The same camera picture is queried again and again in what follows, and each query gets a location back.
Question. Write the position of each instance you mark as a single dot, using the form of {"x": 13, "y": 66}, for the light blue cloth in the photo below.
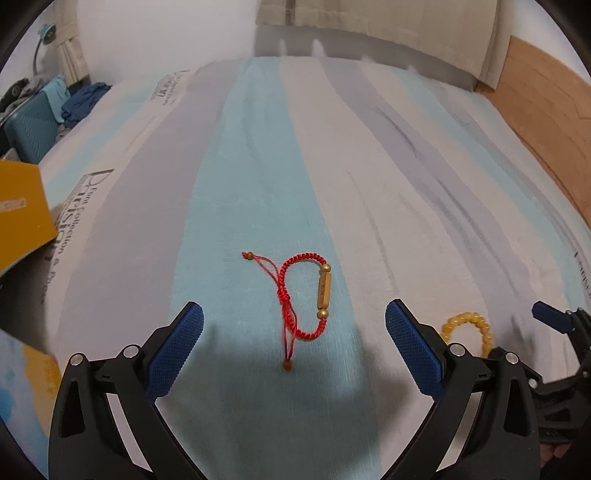
{"x": 57, "y": 94}

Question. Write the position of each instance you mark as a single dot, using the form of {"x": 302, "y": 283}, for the narrow beige curtain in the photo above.
{"x": 71, "y": 50}

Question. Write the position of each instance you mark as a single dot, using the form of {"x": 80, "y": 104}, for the desk lamp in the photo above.
{"x": 44, "y": 41}

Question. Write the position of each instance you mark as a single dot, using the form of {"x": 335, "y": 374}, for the sky print gift box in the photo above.
{"x": 27, "y": 387}

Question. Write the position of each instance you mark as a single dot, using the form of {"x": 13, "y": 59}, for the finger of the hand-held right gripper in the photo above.
{"x": 551, "y": 317}
{"x": 549, "y": 390}

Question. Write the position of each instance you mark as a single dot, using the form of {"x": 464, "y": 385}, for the teal suitcase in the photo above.
{"x": 32, "y": 129}

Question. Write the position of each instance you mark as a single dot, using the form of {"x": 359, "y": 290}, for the dark blue clothing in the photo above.
{"x": 85, "y": 101}

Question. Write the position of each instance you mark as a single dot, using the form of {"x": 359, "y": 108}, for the yellow box lid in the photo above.
{"x": 23, "y": 207}

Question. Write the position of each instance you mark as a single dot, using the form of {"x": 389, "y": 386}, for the person's right hand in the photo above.
{"x": 549, "y": 454}

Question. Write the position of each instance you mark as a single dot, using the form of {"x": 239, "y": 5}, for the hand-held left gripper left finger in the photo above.
{"x": 173, "y": 355}

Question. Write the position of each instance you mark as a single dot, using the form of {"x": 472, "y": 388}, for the striped bed sheet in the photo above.
{"x": 323, "y": 161}

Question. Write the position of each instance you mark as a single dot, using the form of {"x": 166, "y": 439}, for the dark grey cloth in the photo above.
{"x": 21, "y": 90}

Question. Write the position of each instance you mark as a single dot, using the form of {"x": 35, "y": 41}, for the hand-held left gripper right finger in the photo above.
{"x": 415, "y": 350}

